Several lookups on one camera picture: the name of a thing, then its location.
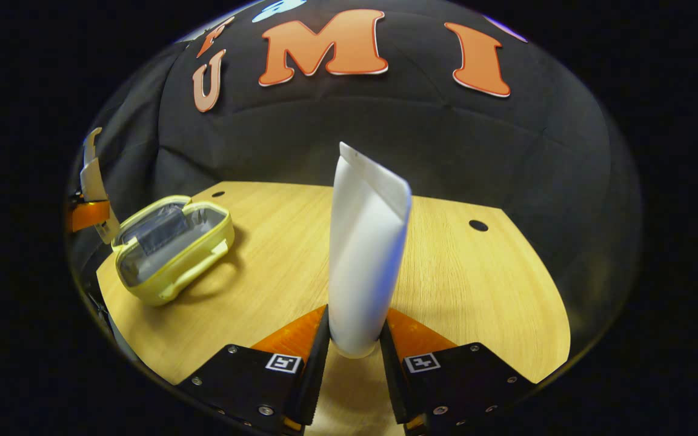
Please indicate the white pump bottle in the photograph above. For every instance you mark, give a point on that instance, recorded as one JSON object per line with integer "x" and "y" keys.
{"x": 93, "y": 181}

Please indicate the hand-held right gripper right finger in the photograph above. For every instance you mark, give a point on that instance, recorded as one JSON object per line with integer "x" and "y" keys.
{"x": 392, "y": 375}

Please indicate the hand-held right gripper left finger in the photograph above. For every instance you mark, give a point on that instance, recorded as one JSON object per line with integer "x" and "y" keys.
{"x": 317, "y": 375}

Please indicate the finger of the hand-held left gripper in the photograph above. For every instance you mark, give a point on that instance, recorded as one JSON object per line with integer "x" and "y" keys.
{"x": 89, "y": 216}

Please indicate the black backdrop cloth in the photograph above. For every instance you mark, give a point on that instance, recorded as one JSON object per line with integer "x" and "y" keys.
{"x": 446, "y": 139}

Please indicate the cream yellow suitcase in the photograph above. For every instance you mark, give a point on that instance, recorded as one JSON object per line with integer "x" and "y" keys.
{"x": 167, "y": 242}

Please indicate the white squeeze tube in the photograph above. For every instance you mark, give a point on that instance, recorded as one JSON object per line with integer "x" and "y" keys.
{"x": 367, "y": 254}

